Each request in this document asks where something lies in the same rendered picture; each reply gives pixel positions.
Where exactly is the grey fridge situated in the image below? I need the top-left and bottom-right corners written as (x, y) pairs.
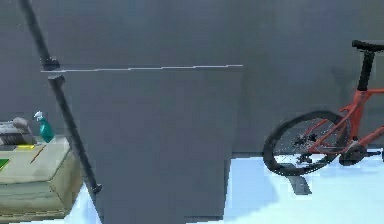
top-left (19, 0), bottom-right (245, 224)

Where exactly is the teal spray bottle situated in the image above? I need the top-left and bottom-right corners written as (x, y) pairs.
top-left (33, 110), bottom-right (55, 144)

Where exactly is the orange pencil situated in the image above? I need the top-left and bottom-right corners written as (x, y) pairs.
top-left (29, 144), bottom-right (47, 165)

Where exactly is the red bicycle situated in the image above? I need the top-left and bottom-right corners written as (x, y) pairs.
top-left (262, 39), bottom-right (384, 177)

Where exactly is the beige worktable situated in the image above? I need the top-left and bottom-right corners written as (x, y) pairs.
top-left (0, 134), bottom-right (84, 223)

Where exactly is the grey lumpy tool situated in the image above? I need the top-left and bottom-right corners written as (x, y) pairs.
top-left (0, 116), bottom-right (37, 146)

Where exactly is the black fridge handle bar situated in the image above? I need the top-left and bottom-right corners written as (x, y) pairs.
top-left (19, 0), bottom-right (62, 72)
top-left (47, 74), bottom-right (103, 195)

